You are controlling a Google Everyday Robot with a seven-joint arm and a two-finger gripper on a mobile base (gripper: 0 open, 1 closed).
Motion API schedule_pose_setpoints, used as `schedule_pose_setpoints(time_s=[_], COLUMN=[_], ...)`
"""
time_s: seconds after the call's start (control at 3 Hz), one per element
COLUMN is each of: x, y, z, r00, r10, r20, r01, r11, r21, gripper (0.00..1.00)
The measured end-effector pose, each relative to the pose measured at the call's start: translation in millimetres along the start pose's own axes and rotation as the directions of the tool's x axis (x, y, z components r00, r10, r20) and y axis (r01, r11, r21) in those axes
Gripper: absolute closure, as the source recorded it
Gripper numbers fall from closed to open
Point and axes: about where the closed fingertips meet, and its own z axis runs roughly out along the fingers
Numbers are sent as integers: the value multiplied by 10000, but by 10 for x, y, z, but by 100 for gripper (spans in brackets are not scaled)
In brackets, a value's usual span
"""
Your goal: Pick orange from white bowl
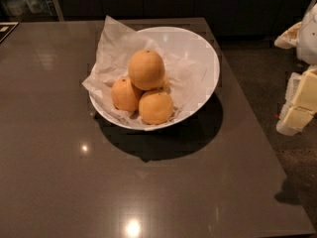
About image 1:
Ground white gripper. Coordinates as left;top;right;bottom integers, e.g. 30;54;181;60
274;4;317;136

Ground orange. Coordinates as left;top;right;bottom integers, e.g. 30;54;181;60
139;89;173;125
128;50;165;90
111;76;143;112

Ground white bowl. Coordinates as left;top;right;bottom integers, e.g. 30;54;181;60
88;26;221;132

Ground white crumpled paper liner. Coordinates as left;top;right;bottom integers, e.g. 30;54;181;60
81;15;210;129

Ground clear plastic containers in background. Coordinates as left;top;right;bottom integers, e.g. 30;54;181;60
0;0;55;17

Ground dark tray at table edge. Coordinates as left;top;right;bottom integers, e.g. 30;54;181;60
0;22;19;43

